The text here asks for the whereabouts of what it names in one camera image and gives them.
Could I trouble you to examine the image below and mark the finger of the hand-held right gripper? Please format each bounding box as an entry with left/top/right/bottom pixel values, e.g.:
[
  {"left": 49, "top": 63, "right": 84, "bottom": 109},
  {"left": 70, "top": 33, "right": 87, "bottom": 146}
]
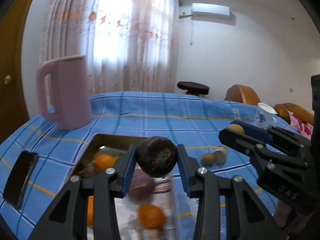
[
  {"left": 231, "top": 120, "right": 310, "bottom": 145},
  {"left": 218, "top": 128, "right": 308, "bottom": 169}
]

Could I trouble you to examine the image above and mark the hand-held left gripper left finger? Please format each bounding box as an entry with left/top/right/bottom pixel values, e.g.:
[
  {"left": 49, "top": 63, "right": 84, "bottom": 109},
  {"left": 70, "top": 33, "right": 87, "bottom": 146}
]
[{"left": 27, "top": 144, "right": 137, "bottom": 240}]

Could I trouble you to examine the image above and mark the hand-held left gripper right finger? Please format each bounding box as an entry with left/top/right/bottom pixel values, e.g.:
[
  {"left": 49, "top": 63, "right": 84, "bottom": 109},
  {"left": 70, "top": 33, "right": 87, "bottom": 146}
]
[{"left": 177, "top": 144, "right": 288, "bottom": 240}]

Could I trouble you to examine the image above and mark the tan round fruit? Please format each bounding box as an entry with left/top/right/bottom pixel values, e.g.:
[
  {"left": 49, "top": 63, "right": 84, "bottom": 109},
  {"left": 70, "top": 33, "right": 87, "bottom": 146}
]
[{"left": 229, "top": 124, "right": 245, "bottom": 135}]

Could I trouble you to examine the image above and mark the pale purple round fruit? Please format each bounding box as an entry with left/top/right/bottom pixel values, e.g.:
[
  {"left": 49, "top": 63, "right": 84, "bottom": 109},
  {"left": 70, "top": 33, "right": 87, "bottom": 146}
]
[{"left": 127, "top": 174, "right": 155, "bottom": 202}]

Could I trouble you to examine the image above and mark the dark purple passion fruit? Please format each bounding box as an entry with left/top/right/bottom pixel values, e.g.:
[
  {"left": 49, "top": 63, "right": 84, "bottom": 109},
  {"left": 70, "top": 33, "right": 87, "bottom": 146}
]
[{"left": 136, "top": 136, "right": 178, "bottom": 178}]

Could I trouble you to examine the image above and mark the rectangular metal tin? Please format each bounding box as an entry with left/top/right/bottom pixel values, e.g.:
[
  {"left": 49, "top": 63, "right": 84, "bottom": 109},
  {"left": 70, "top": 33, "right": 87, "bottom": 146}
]
[{"left": 72, "top": 134, "right": 180, "bottom": 240}]

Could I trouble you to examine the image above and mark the white mug with blue print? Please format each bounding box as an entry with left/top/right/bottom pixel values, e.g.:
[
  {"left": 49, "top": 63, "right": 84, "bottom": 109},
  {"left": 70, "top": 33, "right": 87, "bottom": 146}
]
[{"left": 254, "top": 102, "right": 277, "bottom": 129}]

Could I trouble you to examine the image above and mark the brown mushroom toy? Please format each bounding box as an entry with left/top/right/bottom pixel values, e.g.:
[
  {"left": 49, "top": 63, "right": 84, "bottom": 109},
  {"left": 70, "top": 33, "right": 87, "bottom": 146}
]
[{"left": 214, "top": 146, "right": 228, "bottom": 165}]

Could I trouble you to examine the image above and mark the person's pink clothing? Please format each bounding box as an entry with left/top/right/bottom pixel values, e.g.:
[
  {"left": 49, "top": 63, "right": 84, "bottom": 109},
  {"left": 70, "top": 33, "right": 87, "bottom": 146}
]
[{"left": 274, "top": 197, "right": 304, "bottom": 228}]

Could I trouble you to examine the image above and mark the brown kiwi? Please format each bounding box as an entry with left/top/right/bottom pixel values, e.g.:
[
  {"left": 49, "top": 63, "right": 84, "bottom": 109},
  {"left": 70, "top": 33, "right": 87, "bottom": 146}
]
[{"left": 201, "top": 152, "right": 216, "bottom": 166}]

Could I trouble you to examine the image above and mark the printed paper sheet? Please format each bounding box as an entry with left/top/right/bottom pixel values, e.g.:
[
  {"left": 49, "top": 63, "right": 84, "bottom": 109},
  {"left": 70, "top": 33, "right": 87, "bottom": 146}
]
[{"left": 115, "top": 175, "right": 179, "bottom": 240}]

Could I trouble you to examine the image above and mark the brown leather armchair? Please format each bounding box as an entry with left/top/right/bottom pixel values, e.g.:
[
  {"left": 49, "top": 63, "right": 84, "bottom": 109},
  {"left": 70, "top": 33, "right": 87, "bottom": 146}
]
[{"left": 224, "top": 84, "right": 260, "bottom": 104}]

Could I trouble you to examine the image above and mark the pink floral cushion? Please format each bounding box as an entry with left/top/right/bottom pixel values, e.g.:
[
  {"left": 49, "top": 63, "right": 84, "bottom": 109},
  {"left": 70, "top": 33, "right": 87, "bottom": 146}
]
[{"left": 289, "top": 112, "right": 313, "bottom": 137}]

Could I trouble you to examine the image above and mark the brown leather sofa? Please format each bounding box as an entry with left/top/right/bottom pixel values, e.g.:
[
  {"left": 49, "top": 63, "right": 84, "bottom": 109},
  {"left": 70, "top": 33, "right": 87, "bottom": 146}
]
[{"left": 274, "top": 102, "right": 315, "bottom": 128}]

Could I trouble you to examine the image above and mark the blue plaid tablecloth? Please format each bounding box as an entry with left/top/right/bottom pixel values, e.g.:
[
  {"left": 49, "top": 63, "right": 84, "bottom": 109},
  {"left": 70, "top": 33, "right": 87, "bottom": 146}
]
[{"left": 0, "top": 91, "right": 300, "bottom": 240}]

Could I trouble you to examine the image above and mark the dark round stool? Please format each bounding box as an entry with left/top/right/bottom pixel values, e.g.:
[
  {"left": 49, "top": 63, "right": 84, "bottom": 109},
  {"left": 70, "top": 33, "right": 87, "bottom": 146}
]
[{"left": 177, "top": 81, "right": 210, "bottom": 97}]

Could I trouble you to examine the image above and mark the pink electric kettle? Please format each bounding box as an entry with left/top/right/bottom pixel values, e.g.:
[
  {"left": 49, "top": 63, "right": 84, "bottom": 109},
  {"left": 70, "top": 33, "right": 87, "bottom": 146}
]
[{"left": 36, "top": 55, "right": 92, "bottom": 130}]

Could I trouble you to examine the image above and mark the black smartphone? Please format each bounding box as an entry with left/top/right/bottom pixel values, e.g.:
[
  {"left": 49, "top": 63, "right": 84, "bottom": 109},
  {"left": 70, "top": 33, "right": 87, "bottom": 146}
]
[{"left": 2, "top": 151, "right": 39, "bottom": 210}]

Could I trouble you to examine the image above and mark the white air conditioner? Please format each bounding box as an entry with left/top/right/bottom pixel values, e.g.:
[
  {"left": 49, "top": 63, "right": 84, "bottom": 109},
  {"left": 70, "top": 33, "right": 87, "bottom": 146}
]
[{"left": 191, "top": 3, "right": 230, "bottom": 18}]

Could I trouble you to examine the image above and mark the sheer floral curtain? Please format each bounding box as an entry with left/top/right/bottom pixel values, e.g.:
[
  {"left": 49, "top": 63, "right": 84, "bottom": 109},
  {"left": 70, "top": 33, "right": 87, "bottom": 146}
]
[{"left": 40, "top": 0, "right": 180, "bottom": 95}]

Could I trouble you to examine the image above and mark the wooden door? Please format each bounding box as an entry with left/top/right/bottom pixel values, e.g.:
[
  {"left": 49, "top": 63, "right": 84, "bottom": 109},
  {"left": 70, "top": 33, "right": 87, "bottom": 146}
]
[{"left": 0, "top": 0, "right": 38, "bottom": 145}]

